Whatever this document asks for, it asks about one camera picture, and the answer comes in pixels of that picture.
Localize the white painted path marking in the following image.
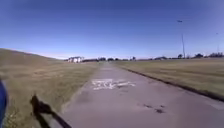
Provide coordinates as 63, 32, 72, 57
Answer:
91, 78, 137, 91

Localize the white building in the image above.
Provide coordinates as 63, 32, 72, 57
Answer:
67, 55, 85, 64

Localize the grey asphalt path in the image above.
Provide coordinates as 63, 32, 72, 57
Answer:
31, 62, 224, 128

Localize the tall thin lamp pole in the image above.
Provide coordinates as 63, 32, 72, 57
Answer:
176, 19, 187, 60

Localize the flat dry grass field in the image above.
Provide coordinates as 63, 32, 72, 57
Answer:
113, 57, 224, 102

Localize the dry grass slope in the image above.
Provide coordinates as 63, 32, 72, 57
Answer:
0, 47, 102, 128

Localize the distant row of trees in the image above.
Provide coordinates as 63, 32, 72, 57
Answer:
83, 51, 224, 62

